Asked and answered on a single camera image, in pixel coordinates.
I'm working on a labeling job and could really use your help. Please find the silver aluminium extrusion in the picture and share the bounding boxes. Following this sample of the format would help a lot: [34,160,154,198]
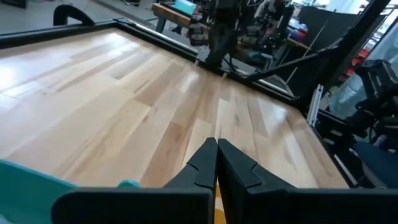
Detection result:
[306,83,325,127]

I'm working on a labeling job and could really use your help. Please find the blue chair seat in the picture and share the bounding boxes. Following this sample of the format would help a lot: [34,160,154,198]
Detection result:
[354,141,398,189]

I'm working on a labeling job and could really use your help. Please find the black frame bracket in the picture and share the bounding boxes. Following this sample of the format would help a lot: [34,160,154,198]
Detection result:
[52,4,96,27]

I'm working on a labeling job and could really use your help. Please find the teal plastic bin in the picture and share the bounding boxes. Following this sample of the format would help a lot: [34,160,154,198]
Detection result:
[0,158,141,224]

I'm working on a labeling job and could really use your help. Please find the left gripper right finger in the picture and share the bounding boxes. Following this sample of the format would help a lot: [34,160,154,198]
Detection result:
[217,138,398,224]

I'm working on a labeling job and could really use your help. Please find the wooden background table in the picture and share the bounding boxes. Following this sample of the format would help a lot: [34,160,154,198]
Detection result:
[151,2,312,52]

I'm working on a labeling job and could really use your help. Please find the black equipment on stand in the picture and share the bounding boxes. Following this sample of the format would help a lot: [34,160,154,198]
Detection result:
[346,58,398,147]

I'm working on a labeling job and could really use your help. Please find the large black backdrop screen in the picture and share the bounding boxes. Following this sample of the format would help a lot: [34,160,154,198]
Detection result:
[297,5,360,50]

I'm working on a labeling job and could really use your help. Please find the red stacked crates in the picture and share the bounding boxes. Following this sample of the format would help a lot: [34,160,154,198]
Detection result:
[343,48,371,82]

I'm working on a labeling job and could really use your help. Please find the teal box on table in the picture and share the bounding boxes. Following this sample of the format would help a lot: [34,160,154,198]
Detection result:
[173,0,198,16]

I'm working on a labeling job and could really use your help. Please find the silver plastic tarp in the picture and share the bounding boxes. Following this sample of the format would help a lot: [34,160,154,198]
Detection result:
[328,18,398,121]

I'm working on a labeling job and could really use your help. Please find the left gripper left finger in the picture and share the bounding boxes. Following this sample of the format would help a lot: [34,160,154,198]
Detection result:
[51,137,218,224]

